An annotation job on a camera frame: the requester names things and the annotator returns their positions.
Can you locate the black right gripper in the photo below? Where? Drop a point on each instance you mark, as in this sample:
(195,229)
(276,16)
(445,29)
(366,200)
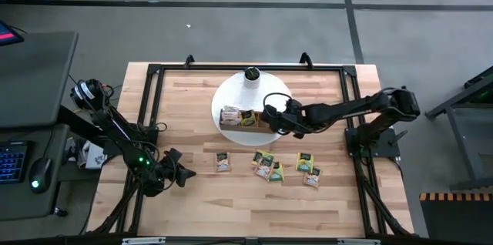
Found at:
(289,119)

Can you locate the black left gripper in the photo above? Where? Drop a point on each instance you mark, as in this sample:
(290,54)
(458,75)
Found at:
(163,179)

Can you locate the white and orange tea packet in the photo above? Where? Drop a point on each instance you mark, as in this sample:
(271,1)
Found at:
(230,115)
(231,108)
(230,122)

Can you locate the peach foil tea packet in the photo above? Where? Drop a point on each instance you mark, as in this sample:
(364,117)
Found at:
(222,161)
(264,168)
(312,177)

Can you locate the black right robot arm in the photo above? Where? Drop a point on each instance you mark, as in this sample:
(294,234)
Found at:
(346,110)

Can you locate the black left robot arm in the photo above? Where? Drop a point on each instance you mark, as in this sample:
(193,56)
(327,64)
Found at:
(111,123)

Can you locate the brown cardboard box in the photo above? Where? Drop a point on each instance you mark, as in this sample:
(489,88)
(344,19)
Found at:
(246,128)

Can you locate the black table clamp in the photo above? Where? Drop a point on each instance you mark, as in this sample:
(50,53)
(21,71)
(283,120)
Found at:
(306,60)
(188,61)

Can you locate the white printed carton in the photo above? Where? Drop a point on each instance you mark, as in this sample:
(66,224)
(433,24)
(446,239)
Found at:
(94,157)

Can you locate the black computer mouse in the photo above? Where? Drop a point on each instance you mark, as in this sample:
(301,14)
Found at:
(40,175)

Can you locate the dark keyboard tray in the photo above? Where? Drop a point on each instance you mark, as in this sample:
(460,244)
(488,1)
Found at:
(23,204)

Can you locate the black backlit keyboard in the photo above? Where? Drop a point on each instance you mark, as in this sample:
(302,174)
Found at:
(11,162)

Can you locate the dark grey desk platform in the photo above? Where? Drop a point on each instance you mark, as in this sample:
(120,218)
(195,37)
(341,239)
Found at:
(34,79)

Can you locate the black box with striped edge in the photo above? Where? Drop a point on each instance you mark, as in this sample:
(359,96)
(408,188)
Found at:
(454,222)

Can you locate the laptop screen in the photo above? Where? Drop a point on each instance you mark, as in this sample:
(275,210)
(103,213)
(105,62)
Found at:
(7,35)

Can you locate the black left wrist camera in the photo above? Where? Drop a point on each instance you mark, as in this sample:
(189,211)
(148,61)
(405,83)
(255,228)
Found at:
(174,157)

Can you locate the silver metal bracket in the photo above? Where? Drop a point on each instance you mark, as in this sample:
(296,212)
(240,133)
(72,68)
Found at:
(358,241)
(143,240)

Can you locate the black aluminium table frame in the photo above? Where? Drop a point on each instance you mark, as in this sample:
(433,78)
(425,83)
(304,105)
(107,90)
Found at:
(215,68)

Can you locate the dark metal stand frame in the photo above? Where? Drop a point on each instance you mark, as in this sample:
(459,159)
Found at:
(460,145)

